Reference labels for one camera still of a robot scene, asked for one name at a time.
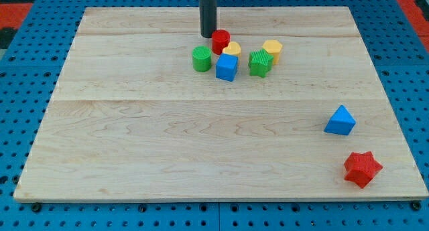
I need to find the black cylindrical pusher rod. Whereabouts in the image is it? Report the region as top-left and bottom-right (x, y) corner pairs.
(199, 0), (217, 38)

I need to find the yellow hexagon block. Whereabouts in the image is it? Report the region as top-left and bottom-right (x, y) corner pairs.
(262, 40), (283, 65)

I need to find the blue triangle block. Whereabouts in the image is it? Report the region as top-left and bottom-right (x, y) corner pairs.
(324, 105), (356, 135)

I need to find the red cylinder block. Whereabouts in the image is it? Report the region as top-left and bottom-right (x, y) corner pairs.
(212, 29), (231, 55)

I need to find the yellow heart block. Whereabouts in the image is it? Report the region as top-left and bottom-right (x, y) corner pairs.
(222, 41), (241, 58)

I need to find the green cylinder block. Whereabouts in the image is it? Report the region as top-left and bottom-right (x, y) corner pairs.
(192, 46), (212, 72)

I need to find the blue cube block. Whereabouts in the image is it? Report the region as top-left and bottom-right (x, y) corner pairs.
(216, 54), (239, 82)

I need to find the green star block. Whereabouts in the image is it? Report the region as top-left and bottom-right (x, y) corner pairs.
(248, 49), (273, 78)

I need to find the light wooden board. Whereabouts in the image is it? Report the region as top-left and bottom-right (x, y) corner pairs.
(13, 7), (428, 203)

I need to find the red star block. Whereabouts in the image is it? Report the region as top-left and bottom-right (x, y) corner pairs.
(343, 151), (383, 189)

